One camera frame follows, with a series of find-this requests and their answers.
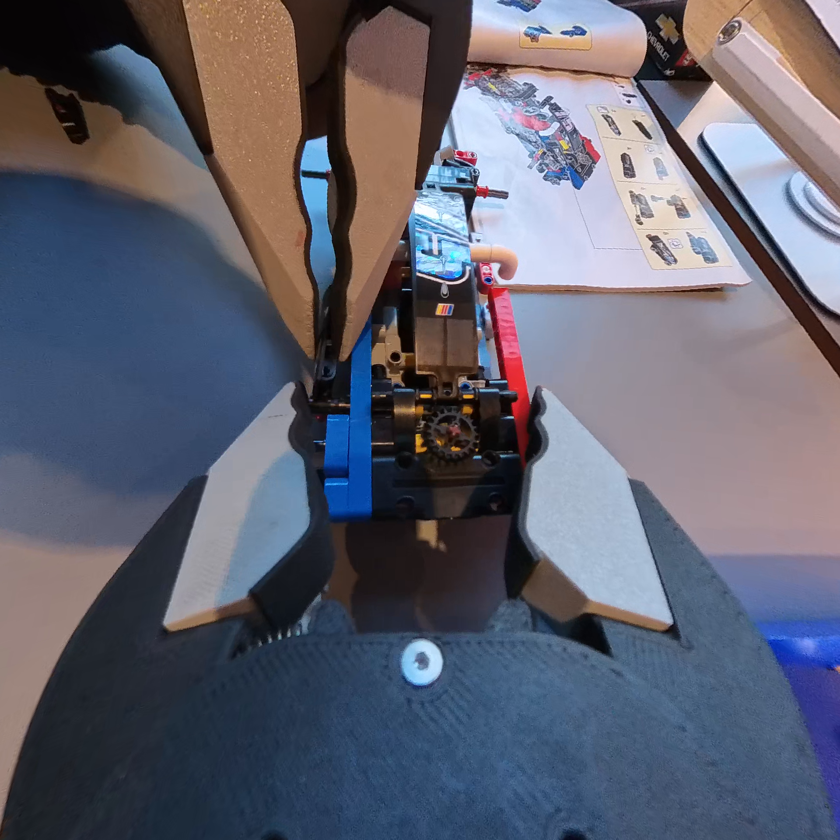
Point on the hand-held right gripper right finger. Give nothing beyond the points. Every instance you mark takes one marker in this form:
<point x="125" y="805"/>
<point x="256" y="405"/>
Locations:
<point x="590" y="525"/>

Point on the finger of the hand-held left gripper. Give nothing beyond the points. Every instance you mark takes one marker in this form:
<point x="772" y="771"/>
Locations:
<point x="380" y="131"/>
<point x="256" y="131"/>

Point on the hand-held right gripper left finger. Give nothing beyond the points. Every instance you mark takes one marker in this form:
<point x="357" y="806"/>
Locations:
<point x="249" y="518"/>

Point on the toy brick car model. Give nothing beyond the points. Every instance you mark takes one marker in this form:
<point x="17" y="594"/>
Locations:
<point x="505" y="367"/>

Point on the building instruction booklet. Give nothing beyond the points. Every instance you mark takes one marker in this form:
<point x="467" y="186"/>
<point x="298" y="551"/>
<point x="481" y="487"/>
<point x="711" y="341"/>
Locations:
<point x="558" y="229"/>

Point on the person's left forearm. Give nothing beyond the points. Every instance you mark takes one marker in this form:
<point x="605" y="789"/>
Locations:
<point x="52" y="33"/>

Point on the dark toy car set box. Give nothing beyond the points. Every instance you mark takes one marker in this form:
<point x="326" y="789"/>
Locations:
<point x="669" y="39"/>

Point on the blue plastic bin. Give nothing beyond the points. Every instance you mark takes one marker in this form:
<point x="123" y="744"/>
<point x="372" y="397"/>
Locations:
<point x="814" y="689"/>

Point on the white stand base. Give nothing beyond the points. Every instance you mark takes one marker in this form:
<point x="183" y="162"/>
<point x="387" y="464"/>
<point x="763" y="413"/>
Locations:
<point x="741" y="157"/>

